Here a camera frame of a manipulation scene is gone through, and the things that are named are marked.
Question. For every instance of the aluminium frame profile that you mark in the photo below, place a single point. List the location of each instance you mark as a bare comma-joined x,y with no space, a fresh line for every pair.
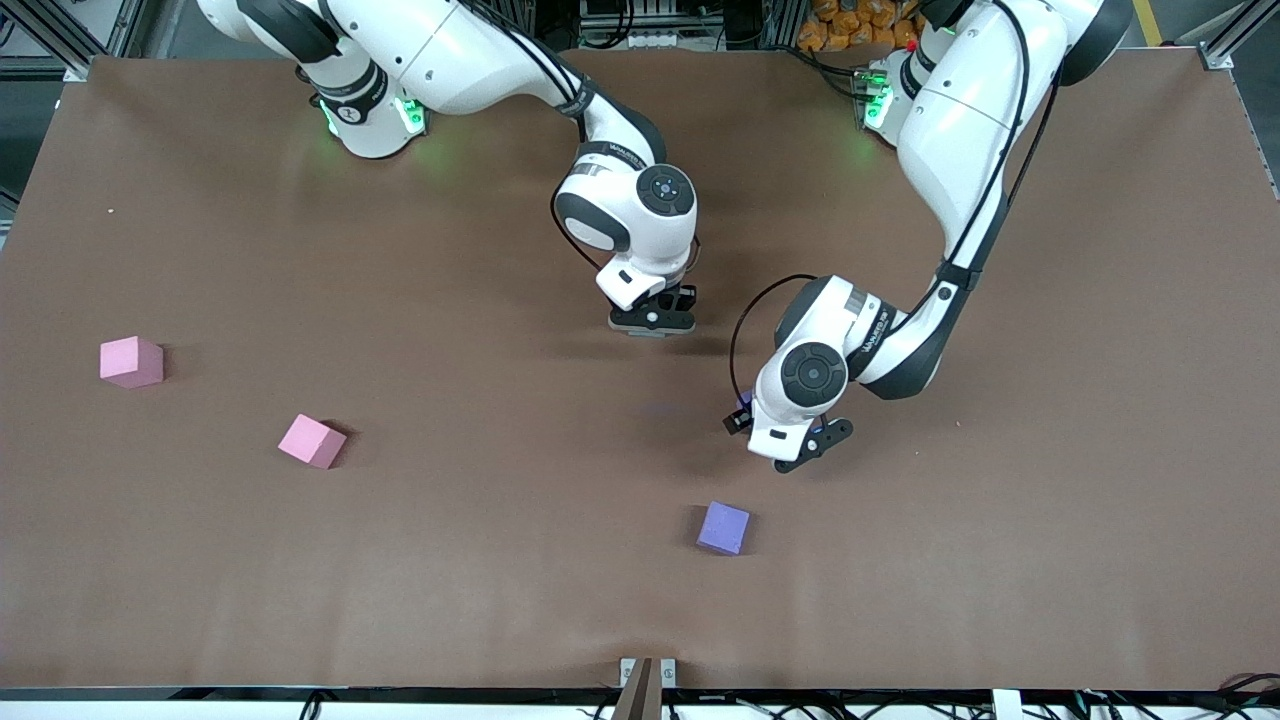
1217,58
75,70

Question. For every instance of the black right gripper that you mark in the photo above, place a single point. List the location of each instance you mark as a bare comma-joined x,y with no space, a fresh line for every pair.
683,297

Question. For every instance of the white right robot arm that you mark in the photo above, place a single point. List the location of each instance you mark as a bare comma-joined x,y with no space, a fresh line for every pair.
450,50

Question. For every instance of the grey-brown mounting post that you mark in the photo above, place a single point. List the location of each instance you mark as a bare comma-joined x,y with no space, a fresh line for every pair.
640,700

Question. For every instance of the pink foam cube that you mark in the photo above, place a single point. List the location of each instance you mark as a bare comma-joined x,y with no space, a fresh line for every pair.
312,442
130,362

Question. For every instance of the orange bagged objects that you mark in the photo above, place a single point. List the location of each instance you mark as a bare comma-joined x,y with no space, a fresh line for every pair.
850,25

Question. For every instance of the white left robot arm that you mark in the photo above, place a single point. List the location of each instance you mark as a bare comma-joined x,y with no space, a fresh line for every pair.
960,110

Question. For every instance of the silver equipment box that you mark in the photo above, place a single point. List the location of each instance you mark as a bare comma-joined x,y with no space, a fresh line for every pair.
640,30

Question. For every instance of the silver table edge bracket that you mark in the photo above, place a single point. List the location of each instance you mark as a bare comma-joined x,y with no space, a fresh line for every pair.
627,672

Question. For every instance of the purple foam cube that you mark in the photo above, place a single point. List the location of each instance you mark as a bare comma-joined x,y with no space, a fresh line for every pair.
723,527
745,400

